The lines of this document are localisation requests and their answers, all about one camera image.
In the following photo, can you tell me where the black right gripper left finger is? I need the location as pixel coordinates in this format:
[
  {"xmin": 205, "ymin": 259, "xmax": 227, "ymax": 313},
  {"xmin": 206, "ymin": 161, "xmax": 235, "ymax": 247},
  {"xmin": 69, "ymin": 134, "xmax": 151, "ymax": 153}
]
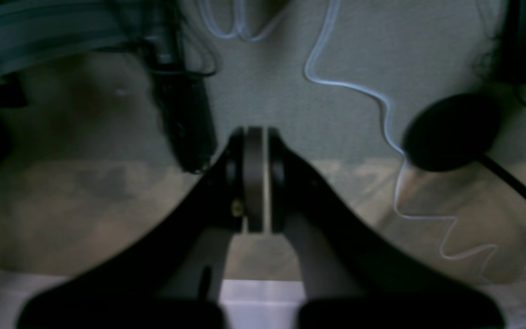
[{"xmin": 16, "ymin": 127, "xmax": 257, "ymax": 329}]

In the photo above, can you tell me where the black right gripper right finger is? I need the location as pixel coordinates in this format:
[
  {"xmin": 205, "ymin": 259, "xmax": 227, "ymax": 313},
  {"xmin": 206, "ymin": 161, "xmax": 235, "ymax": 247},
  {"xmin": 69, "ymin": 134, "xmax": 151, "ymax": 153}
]
[{"xmin": 267, "ymin": 128, "xmax": 505, "ymax": 329}]

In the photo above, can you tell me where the black round foot with cable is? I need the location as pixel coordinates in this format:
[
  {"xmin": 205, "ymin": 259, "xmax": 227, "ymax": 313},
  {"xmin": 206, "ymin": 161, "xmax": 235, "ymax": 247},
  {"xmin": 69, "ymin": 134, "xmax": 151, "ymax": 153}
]
[{"xmin": 402, "ymin": 93, "xmax": 526, "ymax": 200}]

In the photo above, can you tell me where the white thin cable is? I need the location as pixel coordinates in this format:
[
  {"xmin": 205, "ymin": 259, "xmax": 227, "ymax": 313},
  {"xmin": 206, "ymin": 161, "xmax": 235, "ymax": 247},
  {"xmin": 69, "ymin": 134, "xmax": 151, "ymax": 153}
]
[{"xmin": 197, "ymin": 0, "xmax": 526, "ymax": 284}]

